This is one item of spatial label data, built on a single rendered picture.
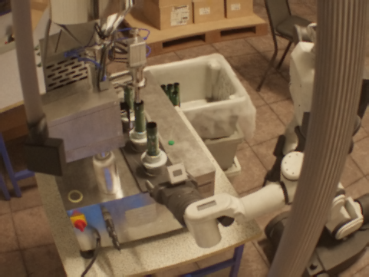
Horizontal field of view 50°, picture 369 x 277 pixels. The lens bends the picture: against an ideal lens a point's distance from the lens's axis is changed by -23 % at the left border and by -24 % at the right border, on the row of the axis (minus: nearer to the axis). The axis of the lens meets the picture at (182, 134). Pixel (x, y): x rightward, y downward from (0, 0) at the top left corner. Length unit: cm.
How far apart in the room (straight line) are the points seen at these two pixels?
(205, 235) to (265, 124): 218
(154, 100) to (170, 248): 52
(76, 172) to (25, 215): 137
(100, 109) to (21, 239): 163
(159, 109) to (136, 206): 39
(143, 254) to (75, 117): 59
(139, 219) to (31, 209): 146
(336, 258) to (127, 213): 127
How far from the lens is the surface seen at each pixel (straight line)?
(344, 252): 238
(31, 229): 274
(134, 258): 158
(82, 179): 147
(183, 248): 161
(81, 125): 123
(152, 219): 152
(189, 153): 152
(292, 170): 115
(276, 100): 350
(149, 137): 137
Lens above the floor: 205
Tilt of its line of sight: 40 degrees down
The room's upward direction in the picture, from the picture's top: 2 degrees counter-clockwise
